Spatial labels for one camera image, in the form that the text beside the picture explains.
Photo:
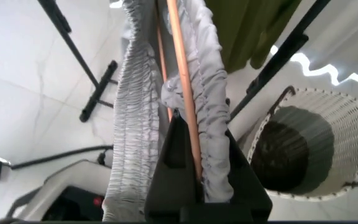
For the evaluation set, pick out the pale grey garment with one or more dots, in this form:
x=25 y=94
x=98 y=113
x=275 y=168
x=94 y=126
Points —
x=135 y=124

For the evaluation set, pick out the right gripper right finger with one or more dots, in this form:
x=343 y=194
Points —
x=250 y=186

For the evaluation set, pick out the black clothes rack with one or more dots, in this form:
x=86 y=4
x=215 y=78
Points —
x=278 y=59

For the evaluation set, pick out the white curtain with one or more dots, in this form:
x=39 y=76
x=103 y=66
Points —
x=346 y=31

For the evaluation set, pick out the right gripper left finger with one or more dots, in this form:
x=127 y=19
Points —
x=172 y=180

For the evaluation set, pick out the pink clothes hanger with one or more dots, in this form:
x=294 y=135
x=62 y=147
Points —
x=183 y=77

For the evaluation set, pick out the green printed shirt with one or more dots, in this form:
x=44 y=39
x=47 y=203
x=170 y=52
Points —
x=244 y=31

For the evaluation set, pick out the white laundry basket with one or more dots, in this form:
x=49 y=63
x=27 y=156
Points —
x=337 y=124

